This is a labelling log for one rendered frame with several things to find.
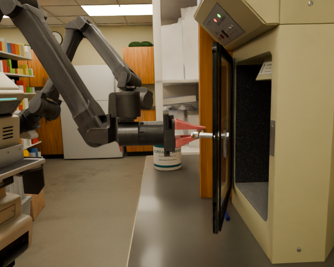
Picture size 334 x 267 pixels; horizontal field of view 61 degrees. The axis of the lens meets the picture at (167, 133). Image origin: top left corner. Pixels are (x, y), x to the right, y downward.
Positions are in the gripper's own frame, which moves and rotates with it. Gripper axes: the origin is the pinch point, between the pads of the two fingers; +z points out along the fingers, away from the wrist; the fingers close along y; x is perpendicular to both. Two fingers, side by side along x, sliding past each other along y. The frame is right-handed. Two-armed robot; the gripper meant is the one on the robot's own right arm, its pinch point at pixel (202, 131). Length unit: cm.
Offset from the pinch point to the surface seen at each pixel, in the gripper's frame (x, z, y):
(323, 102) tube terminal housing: -12.8, 21.2, 6.8
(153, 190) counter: 32.6, -13.5, -25.8
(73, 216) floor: 219, -108, -119
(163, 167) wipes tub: 57, -10, -24
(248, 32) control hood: -4.8, 9.3, 21.4
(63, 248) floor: 157, -97, -119
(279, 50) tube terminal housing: -12.9, 12.4, 16.4
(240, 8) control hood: -10.3, 6.1, 24.7
